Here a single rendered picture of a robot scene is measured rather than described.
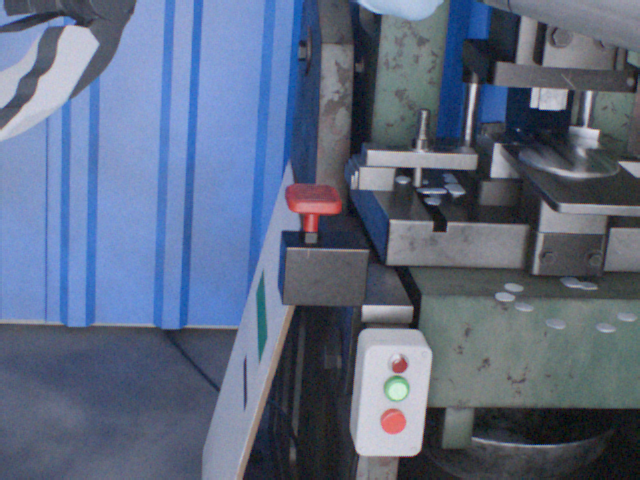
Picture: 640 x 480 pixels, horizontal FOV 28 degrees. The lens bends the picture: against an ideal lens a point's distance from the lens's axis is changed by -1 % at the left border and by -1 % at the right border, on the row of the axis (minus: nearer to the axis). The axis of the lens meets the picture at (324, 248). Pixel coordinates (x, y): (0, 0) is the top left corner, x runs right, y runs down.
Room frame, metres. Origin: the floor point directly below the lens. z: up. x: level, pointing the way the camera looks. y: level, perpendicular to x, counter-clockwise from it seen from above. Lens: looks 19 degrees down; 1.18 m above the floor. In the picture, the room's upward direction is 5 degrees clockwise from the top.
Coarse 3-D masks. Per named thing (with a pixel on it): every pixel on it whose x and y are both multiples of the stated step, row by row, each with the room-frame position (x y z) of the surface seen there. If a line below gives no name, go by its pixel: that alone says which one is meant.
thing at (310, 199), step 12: (288, 192) 1.38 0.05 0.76; (300, 192) 1.37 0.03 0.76; (312, 192) 1.38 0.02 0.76; (324, 192) 1.38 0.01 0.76; (336, 192) 1.39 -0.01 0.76; (288, 204) 1.35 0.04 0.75; (300, 204) 1.34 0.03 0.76; (312, 204) 1.34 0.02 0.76; (324, 204) 1.35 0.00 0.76; (336, 204) 1.35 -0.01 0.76; (312, 216) 1.37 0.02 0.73; (312, 228) 1.37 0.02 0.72
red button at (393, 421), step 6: (384, 414) 1.27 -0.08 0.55; (390, 414) 1.26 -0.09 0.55; (396, 414) 1.26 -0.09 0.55; (402, 414) 1.27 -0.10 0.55; (384, 420) 1.26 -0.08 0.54; (390, 420) 1.26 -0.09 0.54; (396, 420) 1.26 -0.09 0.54; (402, 420) 1.26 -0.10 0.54; (384, 426) 1.26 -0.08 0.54; (390, 426) 1.26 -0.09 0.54; (396, 426) 1.26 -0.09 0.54; (402, 426) 1.26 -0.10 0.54; (390, 432) 1.26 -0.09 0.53; (396, 432) 1.26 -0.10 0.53
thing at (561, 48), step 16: (496, 16) 1.66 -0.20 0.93; (512, 16) 1.59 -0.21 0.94; (496, 32) 1.65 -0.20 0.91; (512, 32) 1.58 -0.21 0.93; (528, 32) 1.56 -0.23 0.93; (544, 32) 1.54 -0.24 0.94; (560, 32) 1.53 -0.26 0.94; (496, 48) 1.64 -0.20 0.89; (512, 48) 1.57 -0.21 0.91; (528, 48) 1.56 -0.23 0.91; (544, 48) 1.54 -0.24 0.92; (560, 48) 1.54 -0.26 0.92; (576, 48) 1.54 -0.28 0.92; (592, 48) 1.55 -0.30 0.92; (608, 48) 1.55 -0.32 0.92; (528, 64) 1.57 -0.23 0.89; (544, 64) 1.54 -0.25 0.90; (560, 64) 1.54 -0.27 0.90; (576, 64) 1.54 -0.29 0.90; (592, 64) 1.55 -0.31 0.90; (608, 64) 1.55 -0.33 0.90; (624, 64) 1.59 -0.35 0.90
